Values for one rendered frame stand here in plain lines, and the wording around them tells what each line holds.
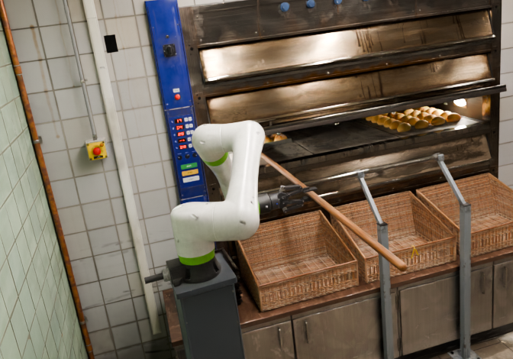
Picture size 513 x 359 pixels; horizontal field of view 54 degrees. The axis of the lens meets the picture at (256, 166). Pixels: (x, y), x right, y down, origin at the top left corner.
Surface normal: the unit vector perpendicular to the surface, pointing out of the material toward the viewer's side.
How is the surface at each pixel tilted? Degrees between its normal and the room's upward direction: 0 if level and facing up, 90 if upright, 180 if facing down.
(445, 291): 91
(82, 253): 90
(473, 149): 70
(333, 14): 90
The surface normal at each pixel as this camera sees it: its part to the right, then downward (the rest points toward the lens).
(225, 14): 0.26, 0.25
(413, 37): 0.18, -0.09
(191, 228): -0.13, 0.27
